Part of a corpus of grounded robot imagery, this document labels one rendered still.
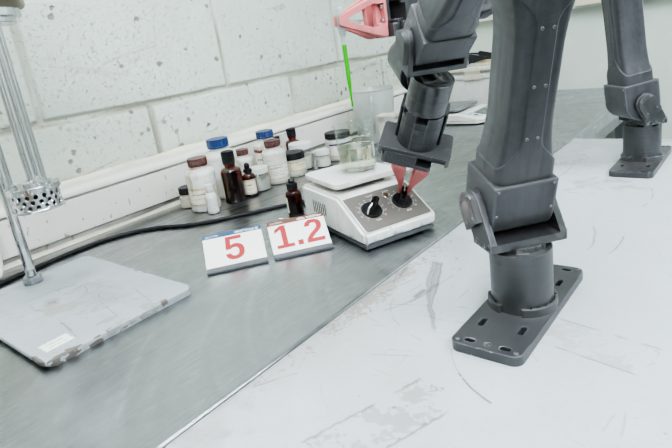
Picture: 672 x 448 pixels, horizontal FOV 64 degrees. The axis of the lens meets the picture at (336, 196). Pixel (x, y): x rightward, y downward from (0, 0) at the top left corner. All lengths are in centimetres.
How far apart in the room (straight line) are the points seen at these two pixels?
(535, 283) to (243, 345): 31
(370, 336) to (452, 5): 36
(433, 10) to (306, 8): 100
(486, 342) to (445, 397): 8
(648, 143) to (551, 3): 67
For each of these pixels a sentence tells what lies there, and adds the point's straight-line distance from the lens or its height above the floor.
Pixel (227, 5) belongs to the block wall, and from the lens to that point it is 141.
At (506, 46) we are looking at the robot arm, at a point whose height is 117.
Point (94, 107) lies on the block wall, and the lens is 119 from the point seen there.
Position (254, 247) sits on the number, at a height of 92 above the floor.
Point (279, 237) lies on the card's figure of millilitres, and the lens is 83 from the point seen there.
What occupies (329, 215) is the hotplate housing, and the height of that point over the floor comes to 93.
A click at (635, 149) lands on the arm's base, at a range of 112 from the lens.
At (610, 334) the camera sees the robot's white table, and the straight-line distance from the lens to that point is 58.
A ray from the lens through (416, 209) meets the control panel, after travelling 83.
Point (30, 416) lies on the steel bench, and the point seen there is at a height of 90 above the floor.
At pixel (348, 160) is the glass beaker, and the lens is 86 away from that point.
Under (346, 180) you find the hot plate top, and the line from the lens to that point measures 84.
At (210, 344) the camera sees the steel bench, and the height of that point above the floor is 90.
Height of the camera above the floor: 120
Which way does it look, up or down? 16 degrees down
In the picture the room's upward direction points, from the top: 8 degrees counter-clockwise
